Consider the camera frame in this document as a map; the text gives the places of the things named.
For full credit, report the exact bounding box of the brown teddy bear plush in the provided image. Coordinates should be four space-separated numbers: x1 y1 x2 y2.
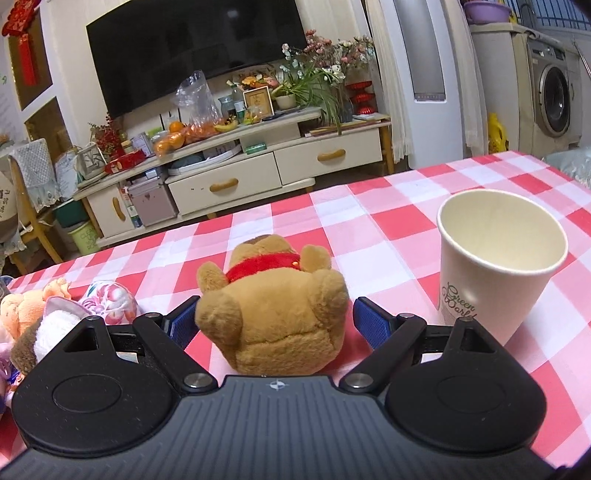
195 234 349 376

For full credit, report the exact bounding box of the printed beige cushion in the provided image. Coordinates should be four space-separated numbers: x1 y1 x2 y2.
0 171 20 245

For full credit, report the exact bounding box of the black flat television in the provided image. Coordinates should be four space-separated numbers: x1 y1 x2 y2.
86 0 309 119

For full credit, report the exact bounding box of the white brown plush toy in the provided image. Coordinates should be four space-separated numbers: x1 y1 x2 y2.
10 298 93 374

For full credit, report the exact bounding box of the light green trash bin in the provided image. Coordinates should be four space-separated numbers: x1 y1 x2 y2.
67 220 101 254

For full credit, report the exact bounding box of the yellow detergent bottle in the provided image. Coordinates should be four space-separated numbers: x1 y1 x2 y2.
488 113 509 153

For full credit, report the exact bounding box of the red knot wall decoration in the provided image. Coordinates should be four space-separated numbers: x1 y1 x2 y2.
1 0 42 88

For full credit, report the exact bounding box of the silver washing machine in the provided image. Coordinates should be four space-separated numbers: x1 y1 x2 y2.
526 34 583 153

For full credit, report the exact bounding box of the red candle holder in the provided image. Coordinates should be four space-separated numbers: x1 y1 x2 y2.
345 81 374 116

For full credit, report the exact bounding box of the green potted plant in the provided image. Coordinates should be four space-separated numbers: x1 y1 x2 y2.
270 65 347 137

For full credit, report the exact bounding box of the white paper cup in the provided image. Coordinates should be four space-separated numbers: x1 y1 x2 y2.
437 190 568 347

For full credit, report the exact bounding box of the pink storage box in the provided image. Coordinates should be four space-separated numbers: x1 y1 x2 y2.
127 182 179 227

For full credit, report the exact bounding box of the wooden chair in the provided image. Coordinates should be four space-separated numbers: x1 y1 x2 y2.
7 138 65 273

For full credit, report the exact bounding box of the cream TV stand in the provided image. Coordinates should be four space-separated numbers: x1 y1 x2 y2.
74 107 393 247

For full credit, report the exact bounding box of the red berry branch decoration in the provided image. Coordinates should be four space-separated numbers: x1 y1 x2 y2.
89 113 127 160

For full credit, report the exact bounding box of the white tower air conditioner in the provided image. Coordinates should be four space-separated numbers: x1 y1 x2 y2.
379 0 465 169

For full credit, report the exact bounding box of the white lantern ornament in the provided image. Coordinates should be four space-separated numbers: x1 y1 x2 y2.
76 142 109 181

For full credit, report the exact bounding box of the wooden picture frame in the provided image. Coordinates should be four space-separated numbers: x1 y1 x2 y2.
242 86 275 118

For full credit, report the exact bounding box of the orange knotted towel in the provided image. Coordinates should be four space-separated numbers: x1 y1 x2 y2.
0 277 72 337

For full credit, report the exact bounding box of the floral towel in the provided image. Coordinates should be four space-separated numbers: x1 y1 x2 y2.
78 281 139 326

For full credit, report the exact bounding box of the red flat box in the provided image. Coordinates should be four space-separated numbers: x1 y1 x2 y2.
105 150 147 175

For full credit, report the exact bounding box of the white curtain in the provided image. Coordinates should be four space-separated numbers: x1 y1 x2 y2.
365 0 416 162

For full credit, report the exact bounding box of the white lace chair cover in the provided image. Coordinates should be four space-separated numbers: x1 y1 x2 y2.
9 138 61 206

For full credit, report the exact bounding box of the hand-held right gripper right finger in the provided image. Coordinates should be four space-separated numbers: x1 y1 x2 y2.
339 296 502 394

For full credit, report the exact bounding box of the purple plastic basin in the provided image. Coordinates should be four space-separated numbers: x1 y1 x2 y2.
463 0 512 25

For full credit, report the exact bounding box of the clear plastic bag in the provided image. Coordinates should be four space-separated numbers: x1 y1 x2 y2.
173 70 222 125

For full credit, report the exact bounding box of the artificial flower bouquet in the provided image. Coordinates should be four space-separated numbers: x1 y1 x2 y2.
281 28 376 79

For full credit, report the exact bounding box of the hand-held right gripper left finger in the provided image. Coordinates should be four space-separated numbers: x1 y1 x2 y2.
62 295 219 396

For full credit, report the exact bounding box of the dark green bucket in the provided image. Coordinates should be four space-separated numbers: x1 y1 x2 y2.
53 200 88 228

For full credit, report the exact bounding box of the clear glass bottle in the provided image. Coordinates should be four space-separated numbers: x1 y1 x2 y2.
231 85 246 123

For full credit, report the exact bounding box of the bag of oranges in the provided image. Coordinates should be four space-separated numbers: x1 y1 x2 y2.
152 121 218 155

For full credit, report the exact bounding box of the red white checkered tablecloth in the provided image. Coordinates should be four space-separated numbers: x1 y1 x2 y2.
0 150 591 467

